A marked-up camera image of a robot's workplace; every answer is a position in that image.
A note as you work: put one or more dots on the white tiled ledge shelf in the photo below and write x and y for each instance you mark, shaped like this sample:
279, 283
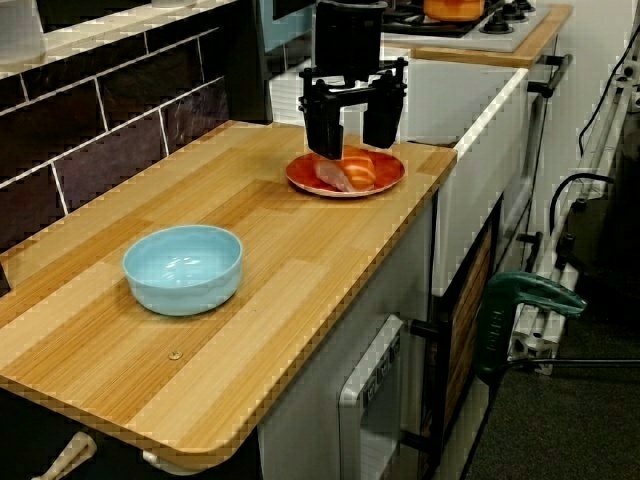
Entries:
100, 30

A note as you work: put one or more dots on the black hutch side panel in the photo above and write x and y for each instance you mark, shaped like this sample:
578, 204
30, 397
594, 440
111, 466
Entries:
4, 277

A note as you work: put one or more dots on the red orange plate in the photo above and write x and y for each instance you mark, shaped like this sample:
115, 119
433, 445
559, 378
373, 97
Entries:
387, 172

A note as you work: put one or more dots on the white toy dishwasher door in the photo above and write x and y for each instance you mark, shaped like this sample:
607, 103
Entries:
370, 400

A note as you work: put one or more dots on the wide black hutch post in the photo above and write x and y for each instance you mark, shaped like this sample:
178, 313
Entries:
245, 60

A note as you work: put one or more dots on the salmon sushi toy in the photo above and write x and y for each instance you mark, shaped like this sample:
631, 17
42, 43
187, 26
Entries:
350, 170

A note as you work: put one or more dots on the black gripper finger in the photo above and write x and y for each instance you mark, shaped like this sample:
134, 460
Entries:
382, 120
324, 130

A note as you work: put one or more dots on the wooden stove countertop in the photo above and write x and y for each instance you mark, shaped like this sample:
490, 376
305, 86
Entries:
470, 56

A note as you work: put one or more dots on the white kitchen cabinet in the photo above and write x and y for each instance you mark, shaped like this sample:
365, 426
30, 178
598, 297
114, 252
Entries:
380, 280

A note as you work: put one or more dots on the plain white jar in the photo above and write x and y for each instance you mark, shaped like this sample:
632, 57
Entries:
20, 30

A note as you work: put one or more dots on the white toy oven cabinet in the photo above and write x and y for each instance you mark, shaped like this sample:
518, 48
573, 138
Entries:
542, 150

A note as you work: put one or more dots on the black stove knob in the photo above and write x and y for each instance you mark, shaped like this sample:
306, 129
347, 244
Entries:
496, 22
512, 10

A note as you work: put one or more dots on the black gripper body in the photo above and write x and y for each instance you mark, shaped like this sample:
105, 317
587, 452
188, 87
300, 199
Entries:
350, 35

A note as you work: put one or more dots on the green clamp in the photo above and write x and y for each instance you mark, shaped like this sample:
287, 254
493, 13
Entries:
505, 310

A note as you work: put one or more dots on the white plastic bracket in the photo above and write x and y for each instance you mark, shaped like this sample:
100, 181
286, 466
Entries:
165, 462

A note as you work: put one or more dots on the light blue bowl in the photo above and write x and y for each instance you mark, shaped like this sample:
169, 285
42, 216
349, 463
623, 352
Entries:
182, 270

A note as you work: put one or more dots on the wooden slat door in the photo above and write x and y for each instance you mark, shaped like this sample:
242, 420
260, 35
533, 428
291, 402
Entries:
467, 320

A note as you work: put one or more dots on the white plastic hook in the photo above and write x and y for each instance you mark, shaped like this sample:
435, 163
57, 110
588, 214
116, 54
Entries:
75, 447

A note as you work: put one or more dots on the white toy sink unit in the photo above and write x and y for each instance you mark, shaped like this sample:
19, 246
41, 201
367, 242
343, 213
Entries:
480, 200

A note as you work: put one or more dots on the orange toy pot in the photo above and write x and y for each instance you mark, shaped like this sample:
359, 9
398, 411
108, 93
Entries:
452, 9

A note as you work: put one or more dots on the black clamp rod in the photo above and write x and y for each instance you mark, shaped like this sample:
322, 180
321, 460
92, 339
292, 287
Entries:
590, 362

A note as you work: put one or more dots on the silver aluminium frame rail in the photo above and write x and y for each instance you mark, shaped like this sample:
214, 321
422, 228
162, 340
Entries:
537, 345

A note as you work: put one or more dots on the grey toy stove top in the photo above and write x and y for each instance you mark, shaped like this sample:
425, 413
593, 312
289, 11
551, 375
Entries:
500, 40

